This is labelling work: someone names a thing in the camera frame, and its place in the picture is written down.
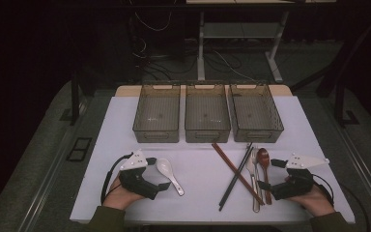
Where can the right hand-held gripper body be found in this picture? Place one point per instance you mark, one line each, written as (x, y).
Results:
(298, 183)

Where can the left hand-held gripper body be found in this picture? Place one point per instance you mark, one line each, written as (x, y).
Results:
(135, 180)

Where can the white ceramic spoon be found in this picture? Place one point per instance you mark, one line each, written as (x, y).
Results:
(165, 167)

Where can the red wooden spoon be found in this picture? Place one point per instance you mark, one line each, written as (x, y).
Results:
(264, 158)

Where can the black chopstick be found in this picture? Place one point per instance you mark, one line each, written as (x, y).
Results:
(228, 194)
(227, 189)

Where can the grey translucent plastic bin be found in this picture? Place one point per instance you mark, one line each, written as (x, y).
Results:
(206, 112)
(157, 112)
(254, 112)

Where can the person's left hand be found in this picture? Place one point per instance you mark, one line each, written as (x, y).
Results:
(119, 196)

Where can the person's right hand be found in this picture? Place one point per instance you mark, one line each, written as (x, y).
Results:
(315, 201)

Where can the white table mat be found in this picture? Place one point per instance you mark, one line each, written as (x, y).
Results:
(199, 193)

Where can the wooden table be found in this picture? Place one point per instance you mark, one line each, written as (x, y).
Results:
(125, 91)

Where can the black metal stand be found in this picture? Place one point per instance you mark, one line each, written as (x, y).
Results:
(74, 96)
(338, 103)

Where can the black slanted stand leg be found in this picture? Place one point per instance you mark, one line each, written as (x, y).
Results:
(330, 80)

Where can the white desk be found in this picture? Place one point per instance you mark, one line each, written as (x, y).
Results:
(200, 48)

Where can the black floor socket frame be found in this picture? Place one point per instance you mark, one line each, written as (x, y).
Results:
(79, 150)

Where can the metal floor rail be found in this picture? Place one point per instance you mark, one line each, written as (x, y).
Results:
(364, 174)
(45, 187)

